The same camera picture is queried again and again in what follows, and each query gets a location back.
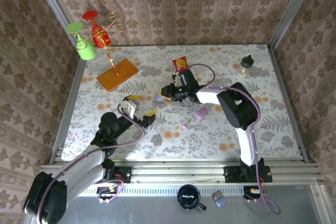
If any purple earbud case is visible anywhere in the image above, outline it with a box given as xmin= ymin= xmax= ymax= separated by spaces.
xmin=196 ymin=106 xmax=208 ymax=120

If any red snack packet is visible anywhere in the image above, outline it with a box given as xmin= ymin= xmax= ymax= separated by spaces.
xmin=172 ymin=56 xmax=190 ymax=73

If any green wine glass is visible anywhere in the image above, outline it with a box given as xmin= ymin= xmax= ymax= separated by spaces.
xmin=65 ymin=22 xmax=97 ymax=61

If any black mug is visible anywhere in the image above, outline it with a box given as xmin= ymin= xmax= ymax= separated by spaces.
xmin=176 ymin=184 xmax=207 ymax=211

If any red wine glass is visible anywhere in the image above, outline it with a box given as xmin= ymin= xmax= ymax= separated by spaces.
xmin=81 ymin=10 xmax=112 ymax=49

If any small grey-blue box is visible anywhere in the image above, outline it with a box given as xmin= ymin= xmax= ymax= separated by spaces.
xmin=211 ymin=190 xmax=228 ymax=208

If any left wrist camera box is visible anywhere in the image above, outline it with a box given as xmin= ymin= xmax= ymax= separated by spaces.
xmin=119 ymin=99 xmax=140 ymax=119

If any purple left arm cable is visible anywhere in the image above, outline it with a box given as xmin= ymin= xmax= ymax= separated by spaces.
xmin=36 ymin=102 xmax=146 ymax=224

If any gold wire rack wooden base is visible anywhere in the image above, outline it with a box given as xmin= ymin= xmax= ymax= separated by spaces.
xmin=75 ymin=12 xmax=140 ymax=93

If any aluminium side rail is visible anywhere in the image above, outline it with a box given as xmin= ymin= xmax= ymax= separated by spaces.
xmin=266 ymin=44 xmax=312 ymax=163
xmin=49 ymin=58 xmax=89 ymax=166

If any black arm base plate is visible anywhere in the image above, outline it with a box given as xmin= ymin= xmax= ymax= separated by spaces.
xmin=84 ymin=166 xmax=132 ymax=184
xmin=224 ymin=165 xmax=274 ymax=184

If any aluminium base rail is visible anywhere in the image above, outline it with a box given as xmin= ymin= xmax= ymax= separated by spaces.
xmin=36 ymin=158 xmax=325 ymax=185

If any black connector box with wires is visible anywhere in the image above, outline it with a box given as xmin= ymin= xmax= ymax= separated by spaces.
xmin=96 ymin=186 xmax=119 ymax=204
xmin=241 ymin=186 xmax=265 ymax=204

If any slotted metal cable duct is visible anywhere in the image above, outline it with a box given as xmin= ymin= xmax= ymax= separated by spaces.
xmin=44 ymin=185 xmax=246 ymax=196

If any aluminium corner post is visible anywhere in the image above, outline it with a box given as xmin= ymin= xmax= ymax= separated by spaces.
xmin=29 ymin=0 xmax=81 ymax=51
xmin=267 ymin=0 xmax=320 ymax=51

